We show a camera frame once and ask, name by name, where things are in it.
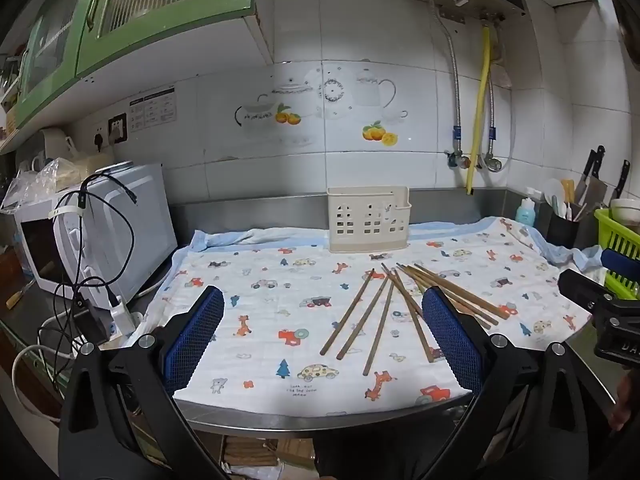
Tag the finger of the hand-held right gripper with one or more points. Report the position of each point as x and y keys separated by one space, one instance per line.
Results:
x=582 y=287
x=620 y=260

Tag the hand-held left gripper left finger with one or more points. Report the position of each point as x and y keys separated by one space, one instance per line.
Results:
x=195 y=340

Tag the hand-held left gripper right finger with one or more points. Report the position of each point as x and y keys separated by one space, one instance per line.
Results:
x=452 y=340

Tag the bunch of wooden chopsticks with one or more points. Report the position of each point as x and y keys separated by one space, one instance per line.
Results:
x=347 y=312

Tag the cream plastic utensil holder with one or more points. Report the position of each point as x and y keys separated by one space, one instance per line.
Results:
x=367 y=241

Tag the green plastic basket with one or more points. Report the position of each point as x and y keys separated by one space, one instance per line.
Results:
x=607 y=225

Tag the white bowl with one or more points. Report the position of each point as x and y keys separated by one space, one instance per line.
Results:
x=625 y=207

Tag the black utensil pot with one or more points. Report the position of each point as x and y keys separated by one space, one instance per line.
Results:
x=562 y=232

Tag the white power strip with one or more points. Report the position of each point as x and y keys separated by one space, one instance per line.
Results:
x=124 y=321

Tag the blue pump soap bottle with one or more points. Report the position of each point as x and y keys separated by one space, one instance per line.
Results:
x=525 y=215

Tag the white cartoon printed cloth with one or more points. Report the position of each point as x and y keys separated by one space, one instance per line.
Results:
x=280 y=300

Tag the white spatula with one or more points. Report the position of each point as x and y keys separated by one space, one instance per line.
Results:
x=554 y=190

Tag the black charger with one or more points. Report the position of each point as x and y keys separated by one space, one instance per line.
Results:
x=92 y=322

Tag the white microwave oven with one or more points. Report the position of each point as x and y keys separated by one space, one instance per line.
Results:
x=130 y=220

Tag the metal water valve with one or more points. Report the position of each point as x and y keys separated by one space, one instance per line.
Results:
x=491 y=162

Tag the water valve with red knob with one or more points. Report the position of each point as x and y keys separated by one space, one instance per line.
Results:
x=456 y=160

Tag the clear plastic bag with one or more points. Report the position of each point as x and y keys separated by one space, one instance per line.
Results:
x=47 y=172

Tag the beige kitchen appliance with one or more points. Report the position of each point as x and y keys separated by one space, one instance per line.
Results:
x=52 y=142

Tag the wall socket with plug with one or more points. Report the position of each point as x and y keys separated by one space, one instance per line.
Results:
x=101 y=141

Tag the black framed wall socket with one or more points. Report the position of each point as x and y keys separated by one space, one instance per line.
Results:
x=118 y=130

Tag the black and white wall sticker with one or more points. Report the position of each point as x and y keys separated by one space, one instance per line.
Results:
x=152 y=110

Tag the green wall cabinet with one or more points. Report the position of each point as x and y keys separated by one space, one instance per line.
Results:
x=150 y=10

